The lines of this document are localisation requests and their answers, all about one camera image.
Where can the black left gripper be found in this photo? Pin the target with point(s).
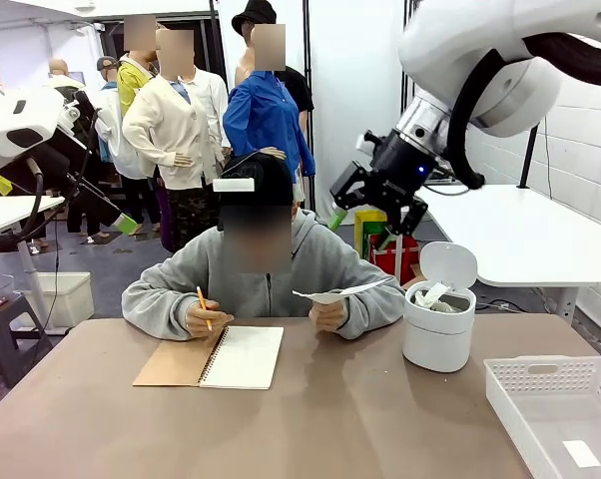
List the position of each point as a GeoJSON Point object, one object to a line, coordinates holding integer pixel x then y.
{"type": "Point", "coordinates": [51, 159]}

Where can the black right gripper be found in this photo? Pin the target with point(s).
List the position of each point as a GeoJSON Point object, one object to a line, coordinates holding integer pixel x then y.
{"type": "Point", "coordinates": [400, 169]}

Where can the white paper sheet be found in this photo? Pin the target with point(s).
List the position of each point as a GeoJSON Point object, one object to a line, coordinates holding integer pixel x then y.
{"type": "Point", "coordinates": [330, 296]}

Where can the orange pencil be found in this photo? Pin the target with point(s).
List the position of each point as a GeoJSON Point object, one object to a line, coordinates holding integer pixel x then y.
{"type": "Point", "coordinates": [200, 294]}

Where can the spiral notebook brown cover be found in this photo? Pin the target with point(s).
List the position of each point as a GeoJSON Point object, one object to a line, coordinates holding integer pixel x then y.
{"type": "Point", "coordinates": [250, 359]}

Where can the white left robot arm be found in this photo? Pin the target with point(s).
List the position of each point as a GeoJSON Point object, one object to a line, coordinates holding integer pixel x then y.
{"type": "Point", "coordinates": [11, 120]}

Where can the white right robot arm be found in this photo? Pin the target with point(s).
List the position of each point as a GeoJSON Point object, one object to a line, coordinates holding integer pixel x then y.
{"type": "Point", "coordinates": [455, 35]}

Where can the person's right forearm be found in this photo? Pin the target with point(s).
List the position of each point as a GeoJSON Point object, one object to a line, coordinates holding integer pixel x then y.
{"type": "Point", "coordinates": [151, 304]}

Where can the person's left forearm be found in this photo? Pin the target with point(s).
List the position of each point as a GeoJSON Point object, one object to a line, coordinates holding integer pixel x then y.
{"type": "Point", "coordinates": [375, 309]}

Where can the crumpled white paper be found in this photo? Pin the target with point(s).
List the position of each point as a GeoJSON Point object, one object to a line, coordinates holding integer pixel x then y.
{"type": "Point", "coordinates": [432, 294]}

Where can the person's left hand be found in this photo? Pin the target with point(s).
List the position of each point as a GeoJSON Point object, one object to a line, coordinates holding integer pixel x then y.
{"type": "Point", "coordinates": [328, 317]}

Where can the person's right hand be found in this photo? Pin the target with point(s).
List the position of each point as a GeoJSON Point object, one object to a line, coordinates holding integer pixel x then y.
{"type": "Point", "coordinates": [203, 322]}

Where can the person in grey hoodie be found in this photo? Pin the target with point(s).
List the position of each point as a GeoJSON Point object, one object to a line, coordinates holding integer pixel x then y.
{"type": "Point", "coordinates": [325, 259]}

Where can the capped white shirt mannequin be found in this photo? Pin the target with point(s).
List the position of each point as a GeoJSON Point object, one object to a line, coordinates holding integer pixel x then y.
{"type": "Point", "coordinates": [118, 144]}

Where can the white storage box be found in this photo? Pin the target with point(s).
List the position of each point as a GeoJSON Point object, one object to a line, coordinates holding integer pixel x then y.
{"type": "Point", "coordinates": [66, 299]}

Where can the cream cardigan mannequin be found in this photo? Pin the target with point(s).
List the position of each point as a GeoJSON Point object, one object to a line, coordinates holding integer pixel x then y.
{"type": "Point", "coordinates": [171, 120]}

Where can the black cap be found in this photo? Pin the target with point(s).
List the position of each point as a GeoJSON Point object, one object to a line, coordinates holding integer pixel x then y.
{"type": "Point", "coordinates": [265, 172]}

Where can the white height-adjustable table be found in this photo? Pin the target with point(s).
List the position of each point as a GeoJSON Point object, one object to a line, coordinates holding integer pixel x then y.
{"type": "Point", "coordinates": [6, 209]}

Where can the black tee mannequin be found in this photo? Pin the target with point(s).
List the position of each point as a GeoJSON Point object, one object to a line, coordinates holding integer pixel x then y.
{"type": "Point", "coordinates": [298, 90]}

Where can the yellow shirt mannequin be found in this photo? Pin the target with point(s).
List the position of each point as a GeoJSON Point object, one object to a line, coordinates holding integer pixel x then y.
{"type": "Point", "coordinates": [128, 85]}

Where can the blue shirt mannequin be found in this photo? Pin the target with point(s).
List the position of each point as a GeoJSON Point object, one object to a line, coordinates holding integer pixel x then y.
{"type": "Point", "coordinates": [265, 115]}

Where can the white lidded trash bin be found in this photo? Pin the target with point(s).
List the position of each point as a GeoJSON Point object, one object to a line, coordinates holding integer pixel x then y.
{"type": "Point", "coordinates": [435, 339]}

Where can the grey plastic stool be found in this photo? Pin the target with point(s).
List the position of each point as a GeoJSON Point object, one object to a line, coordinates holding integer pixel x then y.
{"type": "Point", "coordinates": [6, 319]}

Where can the large white table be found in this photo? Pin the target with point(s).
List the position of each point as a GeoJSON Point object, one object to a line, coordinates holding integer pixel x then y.
{"type": "Point", "coordinates": [530, 234]}

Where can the black tripod stand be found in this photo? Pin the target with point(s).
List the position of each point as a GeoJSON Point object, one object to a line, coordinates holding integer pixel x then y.
{"type": "Point", "coordinates": [529, 154]}

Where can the black backdrop pole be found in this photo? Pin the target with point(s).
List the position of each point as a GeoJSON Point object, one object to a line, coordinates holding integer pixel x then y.
{"type": "Point", "coordinates": [308, 50]}

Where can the bald mannequin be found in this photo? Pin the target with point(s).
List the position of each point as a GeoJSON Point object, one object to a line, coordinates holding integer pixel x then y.
{"type": "Point", "coordinates": [58, 67]}

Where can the black bucket hat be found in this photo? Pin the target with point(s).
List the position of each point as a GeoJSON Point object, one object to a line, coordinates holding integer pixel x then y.
{"type": "Point", "coordinates": [255, 15]}

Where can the white perforated plastic basket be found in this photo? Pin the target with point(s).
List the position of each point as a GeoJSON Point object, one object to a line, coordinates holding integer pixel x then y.
{"type": "Point", "coordinates": [510, 399]}

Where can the white label sticker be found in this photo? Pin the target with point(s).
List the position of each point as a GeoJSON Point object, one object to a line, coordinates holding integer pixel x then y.
{"type": "Point", "coordinates": [580, 454]}

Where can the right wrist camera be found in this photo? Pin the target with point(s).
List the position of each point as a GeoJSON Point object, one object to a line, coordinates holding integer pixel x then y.
{"type": "Point", "coordinates": [369, 143]}

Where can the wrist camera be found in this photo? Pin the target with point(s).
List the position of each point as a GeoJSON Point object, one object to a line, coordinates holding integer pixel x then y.
{"type": "Point", "coordinates": [369, 143]}
{"type": "Point", "coordinates": [86, 115]}

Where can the white head camera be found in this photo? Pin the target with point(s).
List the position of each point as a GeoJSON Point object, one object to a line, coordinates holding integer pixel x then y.
{"type": "Point", "coordinates": [233, 185]}

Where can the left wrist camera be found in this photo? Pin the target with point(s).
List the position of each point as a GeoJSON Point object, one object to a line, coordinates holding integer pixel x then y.
{"type": "Point", "coordinates": [86, 115]}

